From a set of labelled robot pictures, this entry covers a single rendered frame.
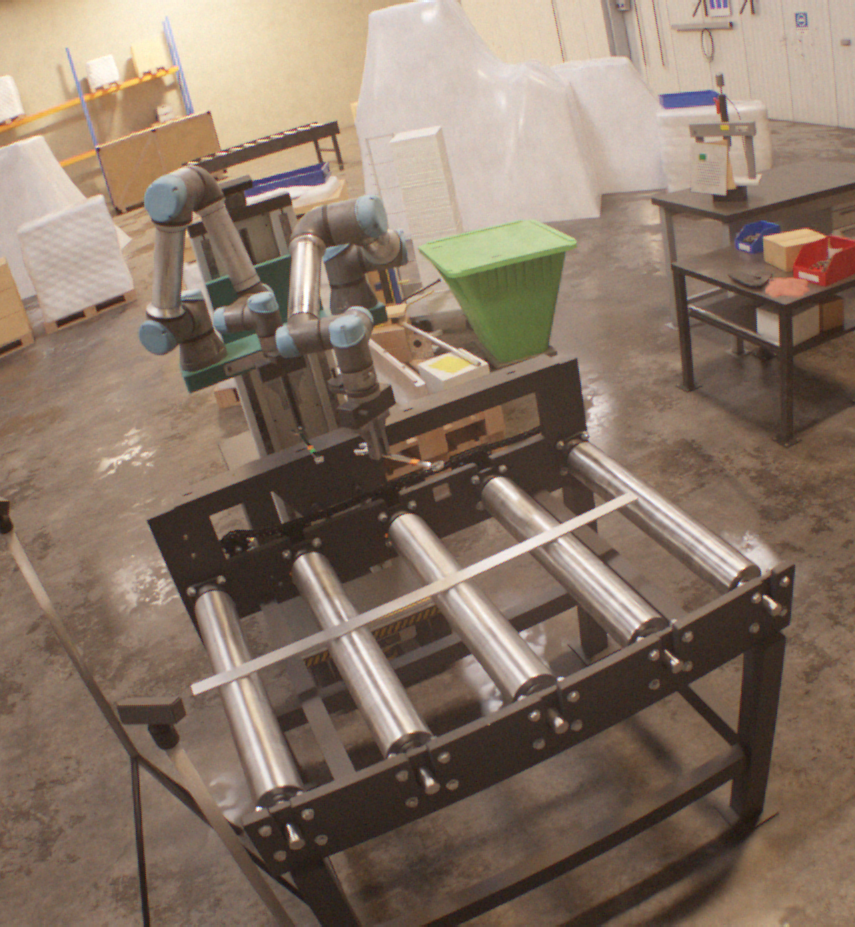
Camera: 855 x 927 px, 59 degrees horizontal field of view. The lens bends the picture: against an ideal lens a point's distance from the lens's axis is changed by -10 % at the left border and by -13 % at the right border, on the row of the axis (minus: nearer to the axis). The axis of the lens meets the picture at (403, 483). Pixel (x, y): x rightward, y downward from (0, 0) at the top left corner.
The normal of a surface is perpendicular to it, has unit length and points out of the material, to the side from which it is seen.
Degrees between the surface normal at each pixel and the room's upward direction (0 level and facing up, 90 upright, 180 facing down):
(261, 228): 90
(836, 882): 0
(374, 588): 0
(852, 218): 90
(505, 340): 101
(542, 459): 90
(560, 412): 90
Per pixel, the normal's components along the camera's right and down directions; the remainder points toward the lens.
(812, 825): -0.22, -0.84
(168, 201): -0.28, 0.43
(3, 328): 0.43, 0.37
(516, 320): 0.26, 0.60
